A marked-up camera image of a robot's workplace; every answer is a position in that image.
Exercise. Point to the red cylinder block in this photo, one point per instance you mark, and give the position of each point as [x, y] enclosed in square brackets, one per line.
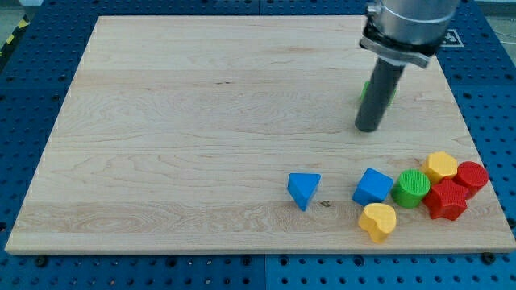
[472, 176]

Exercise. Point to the yellow hexagon block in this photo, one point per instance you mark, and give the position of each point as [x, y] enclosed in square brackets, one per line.
[439, 165]

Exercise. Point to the green star block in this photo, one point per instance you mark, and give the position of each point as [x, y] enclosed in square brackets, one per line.
[364, 91]

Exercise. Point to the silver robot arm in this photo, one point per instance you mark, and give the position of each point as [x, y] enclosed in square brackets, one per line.
[399, 32]

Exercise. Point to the blue triangle block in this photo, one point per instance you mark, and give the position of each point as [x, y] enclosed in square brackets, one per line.
[302, 187]

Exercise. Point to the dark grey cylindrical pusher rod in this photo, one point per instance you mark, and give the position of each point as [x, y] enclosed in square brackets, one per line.
[383, 82]

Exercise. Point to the blue cube block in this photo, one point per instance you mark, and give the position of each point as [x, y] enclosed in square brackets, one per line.
[373, 187]

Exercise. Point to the green cylinder block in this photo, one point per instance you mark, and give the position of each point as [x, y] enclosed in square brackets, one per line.
[410, 188]

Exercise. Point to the light wooden board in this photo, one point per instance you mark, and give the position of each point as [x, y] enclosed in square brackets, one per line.
[178, 135]

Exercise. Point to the yellow heart block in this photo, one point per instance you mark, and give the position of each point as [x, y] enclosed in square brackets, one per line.
[378, 220]

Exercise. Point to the red star block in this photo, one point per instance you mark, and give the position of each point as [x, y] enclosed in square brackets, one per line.
[447, 199]

